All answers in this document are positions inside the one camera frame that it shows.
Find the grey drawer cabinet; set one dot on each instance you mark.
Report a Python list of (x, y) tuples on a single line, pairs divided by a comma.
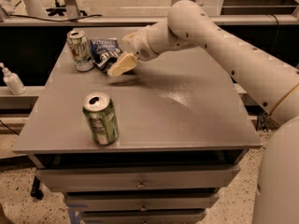
[(183, 130)]

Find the black caster wheel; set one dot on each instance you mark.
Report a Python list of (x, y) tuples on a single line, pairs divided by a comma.
[(36, 192)]

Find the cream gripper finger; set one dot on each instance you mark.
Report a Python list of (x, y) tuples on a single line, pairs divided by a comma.
[(130, 40), (126, 62)]

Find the green soda can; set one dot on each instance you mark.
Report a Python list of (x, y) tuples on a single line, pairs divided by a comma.
[(99, 112)]

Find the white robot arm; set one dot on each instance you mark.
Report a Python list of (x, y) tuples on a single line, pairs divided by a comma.
[(271, 83)]

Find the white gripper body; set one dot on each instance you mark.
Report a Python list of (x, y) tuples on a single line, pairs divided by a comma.
[(139, 45)]

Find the white green 7up can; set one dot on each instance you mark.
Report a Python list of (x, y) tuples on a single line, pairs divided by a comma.
[(81, 51)]

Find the white pump bottle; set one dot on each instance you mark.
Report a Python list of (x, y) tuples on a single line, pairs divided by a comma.
[(12, 81)]

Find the blue chip bag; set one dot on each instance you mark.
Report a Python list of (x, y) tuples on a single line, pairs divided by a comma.
[(106, 52)]

